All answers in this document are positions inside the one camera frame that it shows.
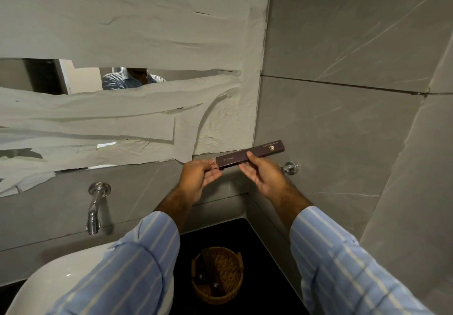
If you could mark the person's right hand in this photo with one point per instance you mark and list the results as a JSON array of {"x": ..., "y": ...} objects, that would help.
[{"x": 267, "y": 180}]

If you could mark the person's left hand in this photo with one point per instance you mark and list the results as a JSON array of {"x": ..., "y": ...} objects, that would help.
[{"x": 193, "y": 180}]

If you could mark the person's left thumb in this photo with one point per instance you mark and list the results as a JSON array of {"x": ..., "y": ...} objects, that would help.
[{"x": 203, "y": 163}]

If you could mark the person's right thumb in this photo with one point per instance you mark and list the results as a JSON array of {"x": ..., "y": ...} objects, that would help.
[{"x": 256, "y": 159}]

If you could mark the dark brown slim box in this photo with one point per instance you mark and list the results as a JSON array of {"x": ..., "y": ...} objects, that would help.
[{"x": 247, "y": 153}]

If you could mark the person's left forearm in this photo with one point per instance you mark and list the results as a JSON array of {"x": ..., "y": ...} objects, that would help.
[{"x": 134, "y": 261}]

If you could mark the person's right forearm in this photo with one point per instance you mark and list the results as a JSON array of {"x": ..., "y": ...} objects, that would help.
[{"x": 339, "y": 261}]

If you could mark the dark slim box with emblem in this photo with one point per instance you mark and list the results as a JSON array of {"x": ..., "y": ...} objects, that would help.
[
  {"x": 199, "y": 267},
  {"x": 216, "y": 272}
]

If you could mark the round wicker basket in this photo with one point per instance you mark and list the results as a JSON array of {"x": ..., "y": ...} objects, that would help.
[{"x": 226, "y": 290}]

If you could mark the grey paper mirror covering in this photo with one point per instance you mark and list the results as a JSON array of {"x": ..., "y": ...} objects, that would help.
[{"x": 141, "y": 24}]

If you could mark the white ceramic sink basin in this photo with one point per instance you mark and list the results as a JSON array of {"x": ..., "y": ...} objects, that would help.
[{"x": 53, "y": 279}]

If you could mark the chrome wall knob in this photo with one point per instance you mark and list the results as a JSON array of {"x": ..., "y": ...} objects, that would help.
[{"x": 291, "y": 167}]

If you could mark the chrome wall faucet spout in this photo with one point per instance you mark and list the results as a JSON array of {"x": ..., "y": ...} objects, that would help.
[{"x": 95, "y": 205}]

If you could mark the wall mirror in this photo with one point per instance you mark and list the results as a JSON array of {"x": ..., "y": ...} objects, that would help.
[{"x": 42, "y": 75}]

